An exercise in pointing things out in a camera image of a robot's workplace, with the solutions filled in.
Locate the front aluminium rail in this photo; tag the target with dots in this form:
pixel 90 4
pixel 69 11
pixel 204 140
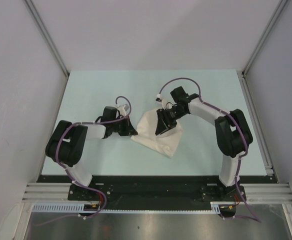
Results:
pixel 256 193

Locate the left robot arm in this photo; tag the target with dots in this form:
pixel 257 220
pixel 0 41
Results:
pixel 66 144

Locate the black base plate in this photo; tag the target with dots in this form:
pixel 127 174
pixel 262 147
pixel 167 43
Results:
pixel 157 193

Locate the right side aluminium rail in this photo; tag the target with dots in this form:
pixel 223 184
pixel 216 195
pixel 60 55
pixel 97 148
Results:
pixel 260 138

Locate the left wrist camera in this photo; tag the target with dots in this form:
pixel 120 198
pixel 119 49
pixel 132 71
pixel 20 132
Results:
pixel 123 109

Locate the aluminium corner post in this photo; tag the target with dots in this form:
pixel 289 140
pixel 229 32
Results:
pixel 265 35
pixel 44 32

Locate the aluminium rail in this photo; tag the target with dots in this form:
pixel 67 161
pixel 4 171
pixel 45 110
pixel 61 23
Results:
pixel 256 193
pixel 260 138

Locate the white cloth napkin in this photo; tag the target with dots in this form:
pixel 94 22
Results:
pixel 166 143

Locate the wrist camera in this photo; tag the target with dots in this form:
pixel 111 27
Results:
pixel 123 109
pixel 160 101

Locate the left aluminium corner post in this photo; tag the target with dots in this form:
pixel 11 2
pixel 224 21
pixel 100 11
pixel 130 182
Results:
pixel 44 32

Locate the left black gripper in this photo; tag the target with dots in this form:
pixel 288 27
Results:
pixel 129 129

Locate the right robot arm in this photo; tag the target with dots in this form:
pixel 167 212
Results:
pixel 233 134

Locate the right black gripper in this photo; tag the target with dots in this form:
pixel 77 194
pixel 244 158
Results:
pixel 164 123

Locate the right aluminium corner post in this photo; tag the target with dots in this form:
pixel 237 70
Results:
pixel 265 35

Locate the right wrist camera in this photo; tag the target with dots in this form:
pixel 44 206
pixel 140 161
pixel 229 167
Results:
pixel 160 101

